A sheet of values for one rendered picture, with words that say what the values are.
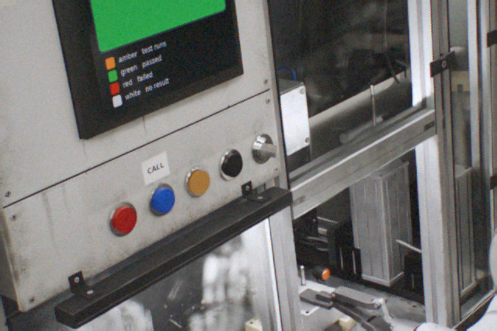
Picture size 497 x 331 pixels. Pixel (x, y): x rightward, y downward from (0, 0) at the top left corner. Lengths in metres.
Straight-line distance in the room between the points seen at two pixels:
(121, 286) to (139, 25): 0.29
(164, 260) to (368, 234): 0.83
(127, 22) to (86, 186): 0.18
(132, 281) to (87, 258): 0.06
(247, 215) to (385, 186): 0.66
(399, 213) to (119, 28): 0.97
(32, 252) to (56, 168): 0.09
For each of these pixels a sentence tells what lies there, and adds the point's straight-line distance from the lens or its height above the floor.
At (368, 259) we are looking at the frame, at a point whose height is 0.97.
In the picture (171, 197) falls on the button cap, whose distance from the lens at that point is 1.14.
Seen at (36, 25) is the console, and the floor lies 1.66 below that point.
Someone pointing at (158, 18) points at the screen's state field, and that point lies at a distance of 1.07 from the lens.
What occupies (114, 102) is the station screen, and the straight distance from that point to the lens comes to 1.04.
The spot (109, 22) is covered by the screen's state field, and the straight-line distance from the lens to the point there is 1.03.
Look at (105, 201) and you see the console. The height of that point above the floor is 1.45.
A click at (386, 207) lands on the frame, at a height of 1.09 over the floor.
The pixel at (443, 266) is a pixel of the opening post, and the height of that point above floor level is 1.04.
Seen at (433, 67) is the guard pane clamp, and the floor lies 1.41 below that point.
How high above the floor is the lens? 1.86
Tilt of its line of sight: 22 degrees down
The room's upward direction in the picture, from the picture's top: 7 degrees counter-clockwise
